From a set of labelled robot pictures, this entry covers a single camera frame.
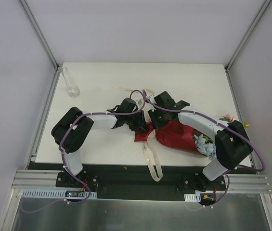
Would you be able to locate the cream ribbon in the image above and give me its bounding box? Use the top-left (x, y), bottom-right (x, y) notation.
top-left (115, 87), bottom-right (163, 182)

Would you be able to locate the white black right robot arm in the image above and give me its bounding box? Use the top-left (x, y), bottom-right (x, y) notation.
top-left (145, 91), bottom-right (254, 192)

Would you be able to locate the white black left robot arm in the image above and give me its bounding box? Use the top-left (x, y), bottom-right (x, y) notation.
top-left (51, 98), bottom-right (148, 187)

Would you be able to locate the clear glass flask vase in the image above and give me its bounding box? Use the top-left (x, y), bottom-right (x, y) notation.
top-left (62, 67), bottom-right (80, 98)

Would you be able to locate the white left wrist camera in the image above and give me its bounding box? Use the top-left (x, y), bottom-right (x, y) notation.
top-left (136, 99), bottom-right (143, 107)

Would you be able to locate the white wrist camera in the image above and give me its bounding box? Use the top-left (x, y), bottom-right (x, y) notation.
top-left (136, 99), bottom-right (143, 107)
top-left (147, 95), bottom-right (155, 103)

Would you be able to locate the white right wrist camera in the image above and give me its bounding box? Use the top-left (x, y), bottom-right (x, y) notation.
top-left (147, 95), bottom-right (155, 103)

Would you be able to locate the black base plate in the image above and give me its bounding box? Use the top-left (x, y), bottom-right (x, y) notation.
top-left (27, 162), bottom-right (258, 200)

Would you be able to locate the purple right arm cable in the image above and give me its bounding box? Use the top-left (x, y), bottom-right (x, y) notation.
top-left (142, 89), bottom-right (266, 209)

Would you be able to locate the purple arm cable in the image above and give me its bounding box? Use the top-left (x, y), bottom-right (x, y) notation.
top-left (142, 89), bottom-right (266, 209)
top-left (58, 89), bottom-right (147, 205)

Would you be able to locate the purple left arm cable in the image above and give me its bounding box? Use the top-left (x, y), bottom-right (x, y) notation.
top-left (58, 89), bottom-right (147, 205)

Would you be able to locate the white slotted cable duct right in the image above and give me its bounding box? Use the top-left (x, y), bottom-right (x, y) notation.
top-left (184, 192), bottom-right (216, 203)

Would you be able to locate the white slotted cable duct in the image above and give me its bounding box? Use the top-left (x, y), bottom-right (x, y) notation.
top-left (184, 192), bottom-right (216, 203)
top-left (22, 189), bottom-right (97, 200)

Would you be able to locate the aluminium rail right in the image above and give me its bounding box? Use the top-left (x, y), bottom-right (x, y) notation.
top-left (228, 174), bottom-right (272, 194)

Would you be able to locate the aluminium rail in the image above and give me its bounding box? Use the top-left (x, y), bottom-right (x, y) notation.
top-left (228, 174), bottom-right (272, 194)
top-left (12, 169), bottom-right (59, 187)

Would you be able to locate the aluminium rail left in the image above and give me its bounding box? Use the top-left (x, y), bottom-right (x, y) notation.
top-left (12, 169), bottom-right (59, 187)

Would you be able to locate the white slotted cable duct left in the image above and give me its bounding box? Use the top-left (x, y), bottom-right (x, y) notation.
top-left (22, 189), bottom-right (97, 200)

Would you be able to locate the aluminium frame post left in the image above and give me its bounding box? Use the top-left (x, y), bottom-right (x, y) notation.
top-left (18, 0), bottom-right (59, 70)

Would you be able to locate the aluminium frame post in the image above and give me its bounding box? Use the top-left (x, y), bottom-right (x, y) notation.
top-left (18, 0), bottom-right (59, 70)
top-left (225, 0), bottom-right (272, 73)

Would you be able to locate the aluminium frame post right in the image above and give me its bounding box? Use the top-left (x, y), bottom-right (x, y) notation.
top-left (225, 0), bottom-right (272, 73)

